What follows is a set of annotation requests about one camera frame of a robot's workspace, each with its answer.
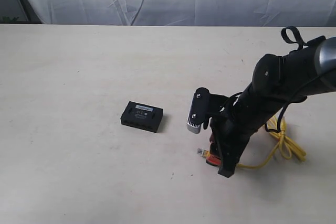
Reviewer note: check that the black network switch box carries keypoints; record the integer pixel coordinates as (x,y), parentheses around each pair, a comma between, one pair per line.
(142,116)

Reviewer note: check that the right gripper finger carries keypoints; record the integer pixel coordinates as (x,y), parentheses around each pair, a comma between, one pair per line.
(213,157)
(230,154)

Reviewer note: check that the dark stand pole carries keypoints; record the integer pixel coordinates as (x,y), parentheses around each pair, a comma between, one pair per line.
(29,13)

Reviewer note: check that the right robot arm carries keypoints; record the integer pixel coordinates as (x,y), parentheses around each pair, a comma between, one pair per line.
(277,82)

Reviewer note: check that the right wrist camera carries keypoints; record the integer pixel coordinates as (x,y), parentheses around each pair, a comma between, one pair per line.
(198,110)

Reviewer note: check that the green plant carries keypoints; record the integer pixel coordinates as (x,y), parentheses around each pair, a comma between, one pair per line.
(8,20)

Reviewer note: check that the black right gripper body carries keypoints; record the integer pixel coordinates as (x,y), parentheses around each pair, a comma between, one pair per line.
(239,120)

